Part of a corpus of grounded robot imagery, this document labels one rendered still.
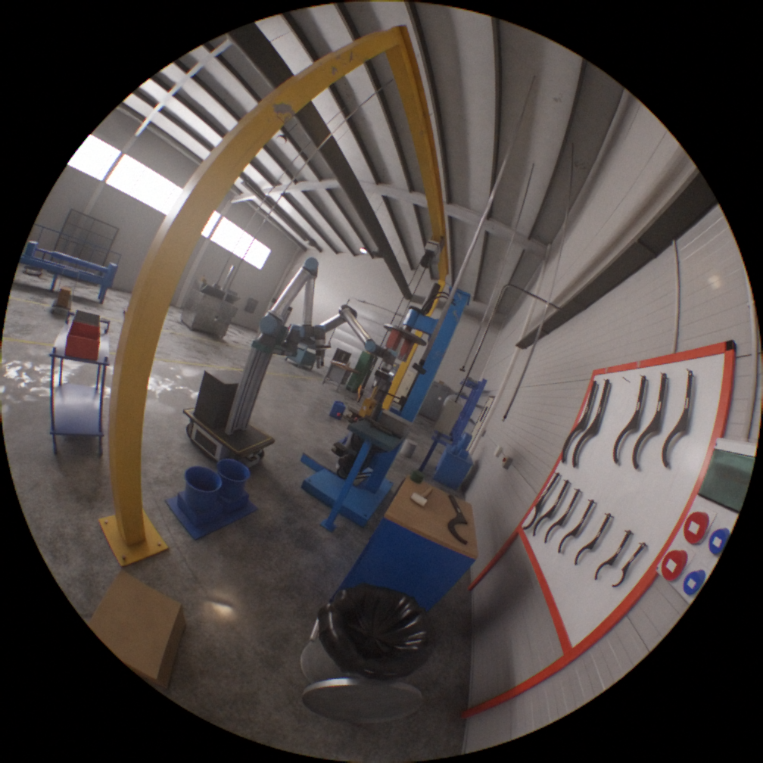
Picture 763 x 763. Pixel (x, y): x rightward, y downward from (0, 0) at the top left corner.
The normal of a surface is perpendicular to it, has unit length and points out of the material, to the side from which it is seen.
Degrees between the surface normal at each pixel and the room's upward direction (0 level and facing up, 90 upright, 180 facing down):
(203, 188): 90
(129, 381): 90
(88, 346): 90
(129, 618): 0
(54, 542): 0
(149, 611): 0
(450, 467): 90
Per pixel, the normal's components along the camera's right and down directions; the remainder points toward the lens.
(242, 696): 0.42, -0.91
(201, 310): 0.84, 0.41
